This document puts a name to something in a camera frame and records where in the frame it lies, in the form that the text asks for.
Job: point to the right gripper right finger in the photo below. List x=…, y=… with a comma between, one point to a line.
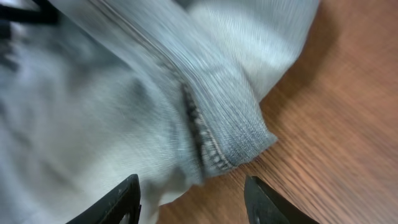
x=264, y=205

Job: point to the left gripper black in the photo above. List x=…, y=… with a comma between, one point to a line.
x=46, y=14

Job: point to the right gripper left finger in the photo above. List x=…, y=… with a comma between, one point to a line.
x=120, y=205

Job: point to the light blue denim shorts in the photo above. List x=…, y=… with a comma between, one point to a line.
x=168, y=90

